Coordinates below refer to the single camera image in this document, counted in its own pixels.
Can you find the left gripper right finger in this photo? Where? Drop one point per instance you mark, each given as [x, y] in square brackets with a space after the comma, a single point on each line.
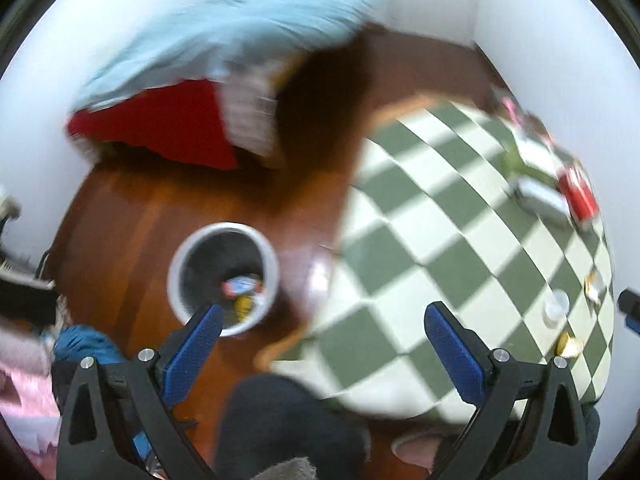
[528, 422]

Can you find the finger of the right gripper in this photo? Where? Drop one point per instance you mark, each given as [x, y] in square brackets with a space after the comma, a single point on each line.
[629, 304]

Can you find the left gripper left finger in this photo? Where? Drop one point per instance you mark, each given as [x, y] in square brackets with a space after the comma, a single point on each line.
[118, 420]

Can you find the red cola can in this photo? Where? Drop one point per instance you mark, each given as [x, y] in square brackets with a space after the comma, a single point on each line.
[575, 185]

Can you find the green white box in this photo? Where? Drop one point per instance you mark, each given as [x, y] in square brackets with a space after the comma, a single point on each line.
[526, 157]

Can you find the yellow snack bag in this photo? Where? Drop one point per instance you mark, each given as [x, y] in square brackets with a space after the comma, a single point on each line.
[244, 306]

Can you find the small blue white milk carton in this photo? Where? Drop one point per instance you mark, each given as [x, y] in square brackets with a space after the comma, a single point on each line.
[242, 285]

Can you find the white round trash bin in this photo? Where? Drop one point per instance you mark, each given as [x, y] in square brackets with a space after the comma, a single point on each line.
[212, 255]

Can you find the clear plastic cup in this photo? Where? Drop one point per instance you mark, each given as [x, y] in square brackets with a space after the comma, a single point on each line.
[555, 308]

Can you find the bitten yellow bun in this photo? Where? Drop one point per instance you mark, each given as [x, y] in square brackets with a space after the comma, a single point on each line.
[568, 347]

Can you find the pink blanket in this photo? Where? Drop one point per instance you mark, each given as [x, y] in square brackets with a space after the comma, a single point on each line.
[27, 402]

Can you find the blue jacket on floor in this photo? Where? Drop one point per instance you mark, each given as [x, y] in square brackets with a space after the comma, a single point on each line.
[79, 341]

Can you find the pink slipper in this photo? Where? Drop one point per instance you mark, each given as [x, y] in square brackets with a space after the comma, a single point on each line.
[418, 449]

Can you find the grey white box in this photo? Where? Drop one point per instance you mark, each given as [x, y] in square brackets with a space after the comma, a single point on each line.
[538, 198]

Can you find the green white checkered tablecloth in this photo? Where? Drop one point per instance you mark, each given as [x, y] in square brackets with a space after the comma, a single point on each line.
[429, 218]

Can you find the pink item on table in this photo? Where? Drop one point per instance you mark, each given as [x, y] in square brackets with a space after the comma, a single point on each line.
[514, 111]

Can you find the red bed sheet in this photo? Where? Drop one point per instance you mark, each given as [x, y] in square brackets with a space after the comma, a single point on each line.
[181, 122]

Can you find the checkered pink grey mattress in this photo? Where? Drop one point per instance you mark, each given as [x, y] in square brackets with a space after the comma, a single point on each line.
[248, 101]

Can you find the light blue duvet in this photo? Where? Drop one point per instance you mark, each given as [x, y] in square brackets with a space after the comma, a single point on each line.
[212, 38]

